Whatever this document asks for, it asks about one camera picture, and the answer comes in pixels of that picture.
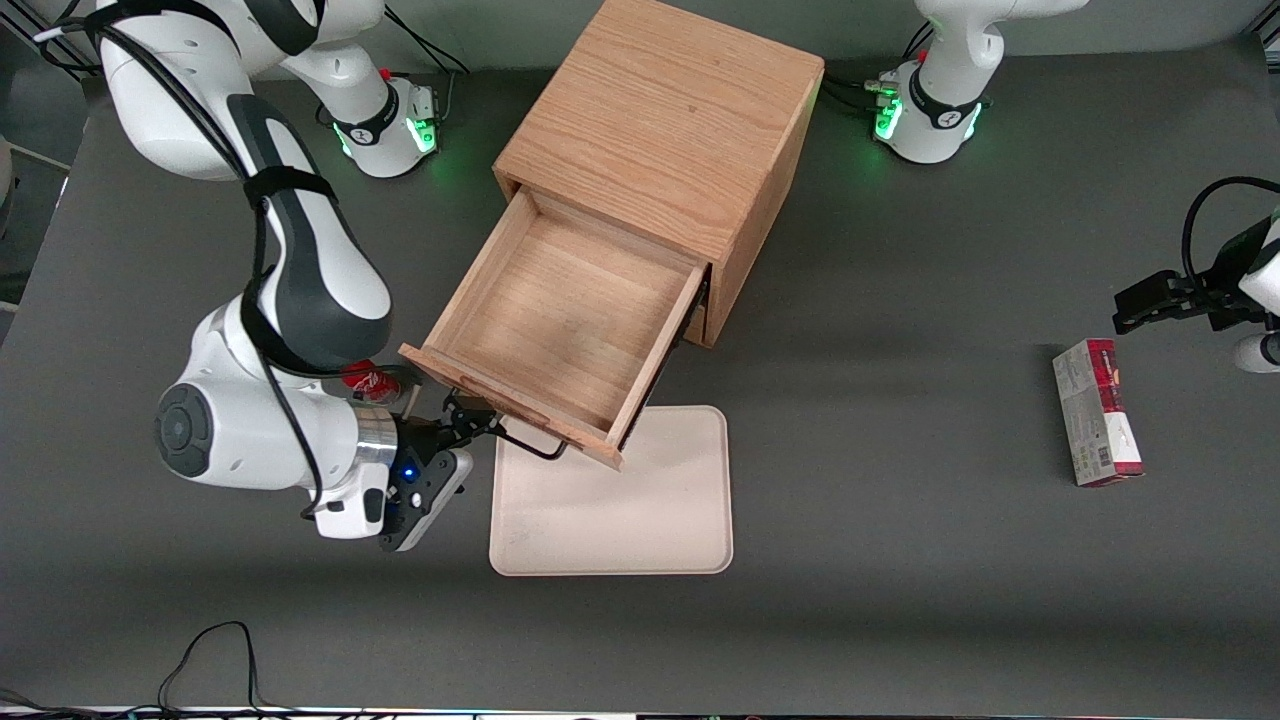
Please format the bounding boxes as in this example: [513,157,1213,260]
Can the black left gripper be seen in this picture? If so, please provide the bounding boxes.
[1112,217,1280,336]

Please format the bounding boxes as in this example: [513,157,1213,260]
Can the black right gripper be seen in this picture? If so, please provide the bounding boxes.
[384,396,500,533]

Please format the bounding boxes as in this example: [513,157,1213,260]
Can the oak wooden drawer cabinet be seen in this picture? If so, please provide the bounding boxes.
[493,0,826,349]

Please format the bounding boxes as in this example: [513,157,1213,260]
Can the red cola bottle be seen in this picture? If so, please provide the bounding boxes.
[340,360,402,405]

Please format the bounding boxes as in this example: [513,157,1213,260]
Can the red and grey carton box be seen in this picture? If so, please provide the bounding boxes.
[1052,338,1146,488]

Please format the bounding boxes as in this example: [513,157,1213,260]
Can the beige plastic tray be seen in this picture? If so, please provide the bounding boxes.
[488,404,735,578]

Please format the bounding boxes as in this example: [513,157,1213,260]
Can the black left arm wrist cable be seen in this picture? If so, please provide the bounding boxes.
[1181,176,1280,293]

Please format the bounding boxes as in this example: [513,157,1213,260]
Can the black arm wrist cable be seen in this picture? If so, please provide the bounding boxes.
[1181,176,1280,293]
[35,18,426,523]

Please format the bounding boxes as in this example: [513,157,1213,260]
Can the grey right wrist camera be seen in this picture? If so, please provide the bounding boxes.
[379,449,474,554]

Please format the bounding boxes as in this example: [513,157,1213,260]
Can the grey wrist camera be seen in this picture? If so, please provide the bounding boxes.
[379,449,474,554]
[1232,332,1280,374]

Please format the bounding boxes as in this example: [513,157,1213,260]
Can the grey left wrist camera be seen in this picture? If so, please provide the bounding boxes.
[1232,332,1280,374]

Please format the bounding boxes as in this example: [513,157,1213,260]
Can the black right arm wrist cable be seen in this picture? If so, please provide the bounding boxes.
[35,18,426,523]

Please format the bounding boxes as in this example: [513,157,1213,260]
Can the black cable at table edge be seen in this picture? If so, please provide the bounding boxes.
[0,620,381,720]

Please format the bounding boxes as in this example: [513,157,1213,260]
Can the black left arm base cables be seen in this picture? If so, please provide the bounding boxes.
[820,20,936,117]

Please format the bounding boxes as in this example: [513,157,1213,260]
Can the black arm base cables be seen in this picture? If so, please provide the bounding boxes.
[820,20,936,117]
[384,6,472,126]

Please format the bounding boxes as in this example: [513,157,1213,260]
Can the black right arm base cables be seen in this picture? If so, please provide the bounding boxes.
[384,6,472,126]

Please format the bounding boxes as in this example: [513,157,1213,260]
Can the dark metal frame rail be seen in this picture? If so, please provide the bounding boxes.
[0,16,103,81]

